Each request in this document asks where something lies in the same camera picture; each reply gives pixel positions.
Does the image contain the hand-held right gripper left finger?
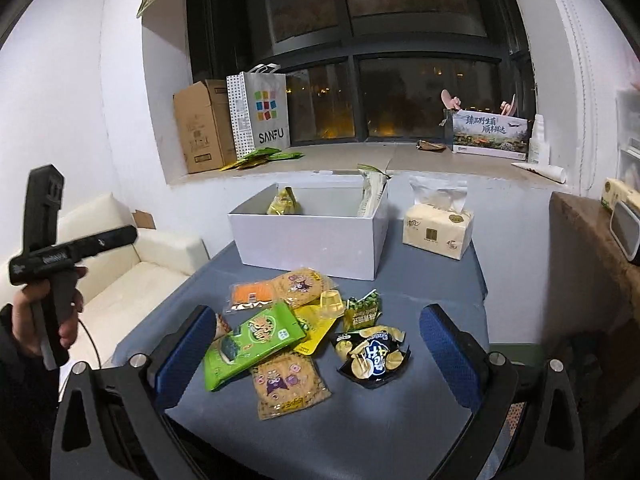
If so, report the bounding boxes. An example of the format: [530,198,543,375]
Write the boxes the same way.
[50,304,221,480]

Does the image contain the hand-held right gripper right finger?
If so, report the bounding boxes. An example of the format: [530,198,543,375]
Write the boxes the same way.
[419,303,591,480]

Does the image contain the bright green snack packet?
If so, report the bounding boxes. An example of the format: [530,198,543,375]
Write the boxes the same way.
[202,301,307,392]

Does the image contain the black chips bag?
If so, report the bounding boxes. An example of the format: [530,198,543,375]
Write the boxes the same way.
[332,326,412,390]

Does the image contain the orange snack packet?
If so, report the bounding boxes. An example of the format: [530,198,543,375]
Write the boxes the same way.
[227,280,281,313]

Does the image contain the green pea packet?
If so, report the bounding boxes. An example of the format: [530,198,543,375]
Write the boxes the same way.
[345,290,383,333]

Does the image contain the round cracker packet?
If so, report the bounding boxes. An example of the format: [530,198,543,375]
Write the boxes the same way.
[272,268,328,309]
[250,350,332,421]

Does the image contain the yellow snack packet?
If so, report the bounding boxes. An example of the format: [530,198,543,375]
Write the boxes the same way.
[292,305,341,356]

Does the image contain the yellow jelly cup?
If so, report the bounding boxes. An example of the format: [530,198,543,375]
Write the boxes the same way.
[315,290,346,323]

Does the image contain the white cardboard box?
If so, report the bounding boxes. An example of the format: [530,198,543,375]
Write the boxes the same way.
[227,175,390,281]

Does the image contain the person's left forearm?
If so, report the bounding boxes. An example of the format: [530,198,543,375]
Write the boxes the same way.
[0,305,63,480]

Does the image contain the person's left hand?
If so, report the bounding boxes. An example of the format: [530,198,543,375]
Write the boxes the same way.
[10,267,88,348]

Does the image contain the cream leather sofa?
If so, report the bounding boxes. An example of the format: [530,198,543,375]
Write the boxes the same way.
[50,192,210,376]

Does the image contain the blue tablecloth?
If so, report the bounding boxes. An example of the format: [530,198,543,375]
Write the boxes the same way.
[112,217,488,480]

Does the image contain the yellow tissue pack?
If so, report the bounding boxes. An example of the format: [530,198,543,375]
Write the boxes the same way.
[402,176,474,261]

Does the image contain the yellow-green snack packet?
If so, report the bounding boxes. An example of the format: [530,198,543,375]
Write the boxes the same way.
[267,186,301,216]

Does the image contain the brown wooden table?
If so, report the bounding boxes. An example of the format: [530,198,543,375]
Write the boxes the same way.
[549,191,640,341]

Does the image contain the tall white green bag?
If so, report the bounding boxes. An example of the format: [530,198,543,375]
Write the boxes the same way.
[356,162,393,218]

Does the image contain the brown cardboard box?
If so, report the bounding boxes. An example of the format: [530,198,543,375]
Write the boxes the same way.
[173,79,237,175]

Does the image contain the pile of green packets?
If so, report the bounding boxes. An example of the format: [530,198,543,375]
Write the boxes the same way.
[220,147,305,172]

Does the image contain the white tube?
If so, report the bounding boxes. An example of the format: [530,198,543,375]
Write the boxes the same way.
[511,160,567,184]

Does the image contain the white framed device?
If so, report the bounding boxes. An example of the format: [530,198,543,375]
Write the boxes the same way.
[609,200,640,265]

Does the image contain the printed landscape box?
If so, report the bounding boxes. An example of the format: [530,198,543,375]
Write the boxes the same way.
[451,109,530,160]

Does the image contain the white plastic bottle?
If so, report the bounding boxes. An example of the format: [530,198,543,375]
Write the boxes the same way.
[527,114,551,165]

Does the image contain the pale yellow tissue box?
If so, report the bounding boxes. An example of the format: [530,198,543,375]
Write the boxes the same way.
[601,177,640,211]

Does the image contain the white shopping bag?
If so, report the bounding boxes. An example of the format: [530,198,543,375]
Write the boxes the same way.
[226,62,292,160]

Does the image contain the clear plastic drawer unit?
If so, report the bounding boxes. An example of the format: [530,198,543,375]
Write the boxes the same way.
[615,87,640,191]

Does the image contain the dark framed window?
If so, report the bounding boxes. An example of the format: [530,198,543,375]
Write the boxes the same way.
[186,0,537,148]

